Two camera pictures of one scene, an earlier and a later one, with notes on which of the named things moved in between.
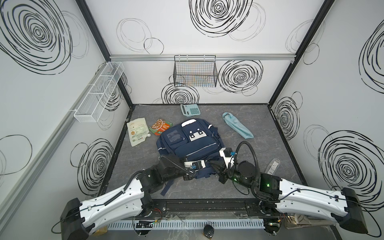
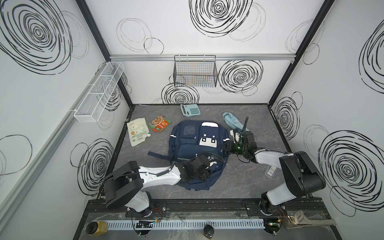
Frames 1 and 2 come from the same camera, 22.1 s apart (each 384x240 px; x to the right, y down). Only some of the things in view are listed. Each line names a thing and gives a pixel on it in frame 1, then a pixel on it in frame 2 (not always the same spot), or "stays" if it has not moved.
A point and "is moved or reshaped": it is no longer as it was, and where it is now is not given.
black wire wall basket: [198, 71] stays
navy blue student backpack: [189, 140] is moved or reshaped
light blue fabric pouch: [235, 124] stays
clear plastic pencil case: [272, 166] stays
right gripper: [223, 167] to [229, 143]
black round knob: [208, 231] stays
